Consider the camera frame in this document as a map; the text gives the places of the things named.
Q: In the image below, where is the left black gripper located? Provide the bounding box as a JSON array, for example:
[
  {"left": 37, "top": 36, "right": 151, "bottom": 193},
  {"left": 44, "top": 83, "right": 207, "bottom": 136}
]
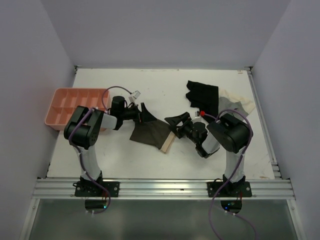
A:
[{"left": 120, "top": 102, "right": 156, "bottom": 123}]

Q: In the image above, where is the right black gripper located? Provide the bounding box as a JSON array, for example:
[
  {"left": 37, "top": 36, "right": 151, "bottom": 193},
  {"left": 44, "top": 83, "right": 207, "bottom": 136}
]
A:
[{"left": 164, "top": 111, "right": 199, "bottom": 145}]

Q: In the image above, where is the olive underwear beige waistband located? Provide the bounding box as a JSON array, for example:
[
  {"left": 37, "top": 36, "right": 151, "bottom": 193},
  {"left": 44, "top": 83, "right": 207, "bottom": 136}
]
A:
[{"left": 129, "top": 119, "right": 176, "bottom": 154}]

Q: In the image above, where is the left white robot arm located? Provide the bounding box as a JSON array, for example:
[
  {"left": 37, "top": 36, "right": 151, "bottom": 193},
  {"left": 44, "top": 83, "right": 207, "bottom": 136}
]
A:
[{"left": 63, "top": 96, "right": 157, "bottom": 197}]

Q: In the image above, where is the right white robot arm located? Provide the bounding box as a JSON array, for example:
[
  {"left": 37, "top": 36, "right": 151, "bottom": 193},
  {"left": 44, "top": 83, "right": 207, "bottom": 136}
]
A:
[{"left": 165, "top": 109, "right": 254, "bottom": 197}]

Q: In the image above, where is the black underwear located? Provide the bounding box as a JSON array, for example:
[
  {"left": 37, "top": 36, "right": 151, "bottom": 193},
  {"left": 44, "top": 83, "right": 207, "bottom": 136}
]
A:
[{"left": 185, "top": 80, "right": 219, "bottom": 117}]

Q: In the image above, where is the grey underwear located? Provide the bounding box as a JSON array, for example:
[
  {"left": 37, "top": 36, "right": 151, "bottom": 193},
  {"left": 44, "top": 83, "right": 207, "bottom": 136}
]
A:
[{"left": 218, "top": 96, "right": 250, "bottom": 117}]

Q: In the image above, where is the cream underwear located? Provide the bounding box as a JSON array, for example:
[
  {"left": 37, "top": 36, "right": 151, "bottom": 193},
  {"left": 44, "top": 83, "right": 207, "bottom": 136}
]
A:
[{"left": 218, "top": 88, "right": 256, "bottom": 114}]

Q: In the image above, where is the pink compartment tray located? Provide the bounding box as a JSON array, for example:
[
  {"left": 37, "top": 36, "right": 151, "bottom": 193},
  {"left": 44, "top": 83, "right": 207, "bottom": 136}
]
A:
[{"left": 44, "top": 88, "right": 111, "bottom": 131}]

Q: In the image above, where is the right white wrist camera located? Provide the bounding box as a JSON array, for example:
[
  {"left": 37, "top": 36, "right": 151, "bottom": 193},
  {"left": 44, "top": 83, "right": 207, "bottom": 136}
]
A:
[{"left": 194, "top": 110, "right": 205, "bottom": 119}]

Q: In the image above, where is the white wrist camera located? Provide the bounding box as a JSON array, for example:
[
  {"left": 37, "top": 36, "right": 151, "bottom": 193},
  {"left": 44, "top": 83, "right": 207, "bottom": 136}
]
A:
[
  {"left": 129, "top": 90, "right": 141, "bottom": 102},
  {"left": 194, "top": 110, "right": 205, "bottom": 119}
]

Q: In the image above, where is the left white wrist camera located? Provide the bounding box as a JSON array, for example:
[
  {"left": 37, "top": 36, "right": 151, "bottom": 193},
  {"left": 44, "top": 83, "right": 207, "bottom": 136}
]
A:
[{"left": 129, "top": 90, "right": 141, "bottom": 102}]

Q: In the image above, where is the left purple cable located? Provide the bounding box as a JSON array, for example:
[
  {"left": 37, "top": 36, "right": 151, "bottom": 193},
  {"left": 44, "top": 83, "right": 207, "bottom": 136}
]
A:
[{"left": 67, "top": 86, "right": 133, "bottom": 215}]

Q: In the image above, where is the aluminium mounting rail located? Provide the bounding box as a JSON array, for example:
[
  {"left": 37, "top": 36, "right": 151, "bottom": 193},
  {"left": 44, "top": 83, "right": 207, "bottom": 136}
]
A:
[{"left": 31, "top": 178, "right": 295, "bottom": 200}]

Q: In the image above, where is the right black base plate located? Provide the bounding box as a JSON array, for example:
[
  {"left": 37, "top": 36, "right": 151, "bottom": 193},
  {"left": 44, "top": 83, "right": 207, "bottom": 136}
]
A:
[{"left": 206, "top": 177, "right": 253, "bottom": 198}]

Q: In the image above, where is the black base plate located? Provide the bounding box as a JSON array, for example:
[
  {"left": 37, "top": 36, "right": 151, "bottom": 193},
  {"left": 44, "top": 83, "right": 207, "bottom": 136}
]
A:
[
  {"left": 206, "top": 177, "right": 253, "bottom": 198},
  {"left": 72, "top": 180, "right": 120, "bottom": 198}
]

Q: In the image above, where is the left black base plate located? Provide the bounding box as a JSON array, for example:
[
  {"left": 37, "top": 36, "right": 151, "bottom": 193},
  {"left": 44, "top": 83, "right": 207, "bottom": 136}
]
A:
[{"left": 72, "top": 180, "right": 120, "bottom": 198}]

